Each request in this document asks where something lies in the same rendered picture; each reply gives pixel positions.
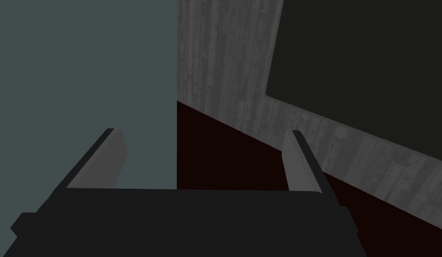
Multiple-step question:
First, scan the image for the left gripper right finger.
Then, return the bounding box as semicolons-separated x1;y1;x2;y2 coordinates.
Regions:
281;130;341;207

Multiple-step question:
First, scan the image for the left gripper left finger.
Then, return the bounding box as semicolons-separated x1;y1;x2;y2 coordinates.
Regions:
58;128;128;190

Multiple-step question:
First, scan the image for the grey-blue flat panel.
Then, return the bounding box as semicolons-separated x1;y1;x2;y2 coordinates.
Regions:
0;0;178;247

